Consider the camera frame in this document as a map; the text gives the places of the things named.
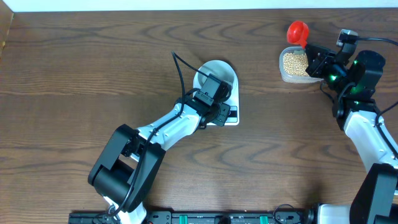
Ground white bowl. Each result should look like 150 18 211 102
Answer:
198 60 238 93

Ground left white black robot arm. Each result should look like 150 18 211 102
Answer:
88 74 236 223

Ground red measuring scoop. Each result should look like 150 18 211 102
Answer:
287 21 309 49

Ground soybeans in container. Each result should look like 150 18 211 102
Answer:
283 53 308 77

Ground white kitchen scale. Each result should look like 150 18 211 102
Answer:
192 60 240 126

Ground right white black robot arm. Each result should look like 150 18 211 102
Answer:
304 44 397 223

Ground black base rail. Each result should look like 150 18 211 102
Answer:
68 210 320 224

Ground clear plastic bean container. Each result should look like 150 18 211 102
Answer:
279 47 322 84

